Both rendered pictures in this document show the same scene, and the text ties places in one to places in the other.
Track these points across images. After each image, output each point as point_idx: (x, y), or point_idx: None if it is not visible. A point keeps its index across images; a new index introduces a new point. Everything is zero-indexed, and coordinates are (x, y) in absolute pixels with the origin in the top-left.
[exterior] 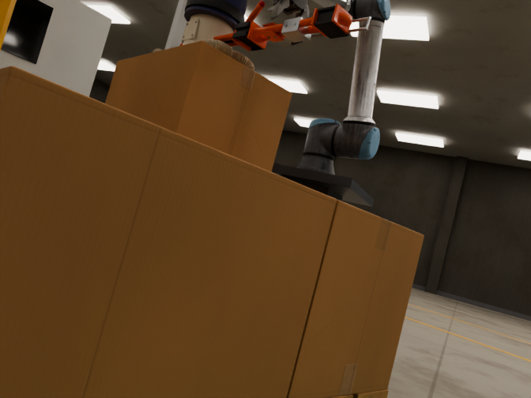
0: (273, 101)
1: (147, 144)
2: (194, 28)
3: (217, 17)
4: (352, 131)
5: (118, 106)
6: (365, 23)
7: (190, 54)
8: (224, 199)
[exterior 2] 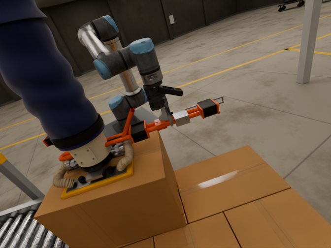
0: (161, 142)
1: None
2: (90, 154)
3: None
4: (137, 98)
5: (85, 231)
6: (111, 42)
7: (157, 186)
8: None
